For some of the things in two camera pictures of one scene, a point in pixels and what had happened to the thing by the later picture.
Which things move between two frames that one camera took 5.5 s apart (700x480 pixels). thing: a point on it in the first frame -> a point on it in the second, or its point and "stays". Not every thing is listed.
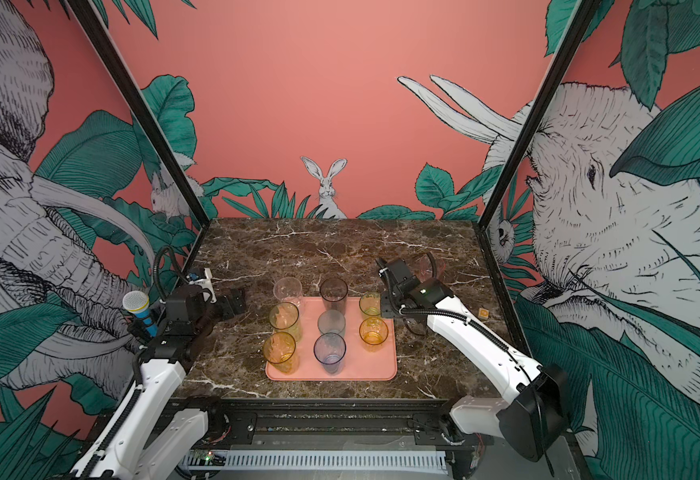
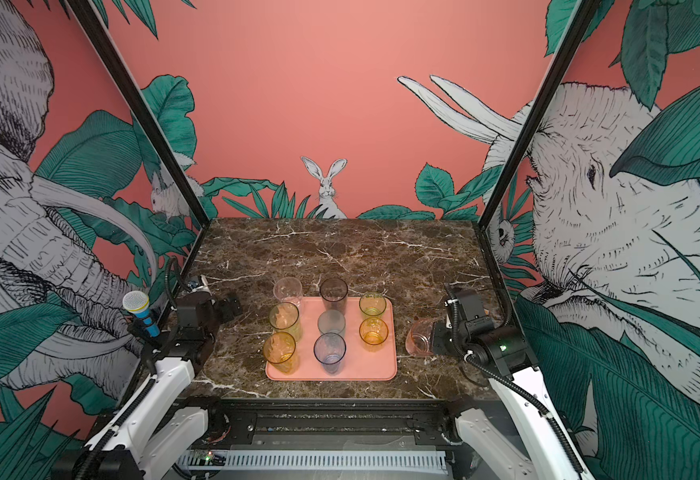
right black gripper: [386, 309] -> [440, 328]
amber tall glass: [280, 352] stays
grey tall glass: [330, 350] stays
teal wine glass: [331, 321] stays
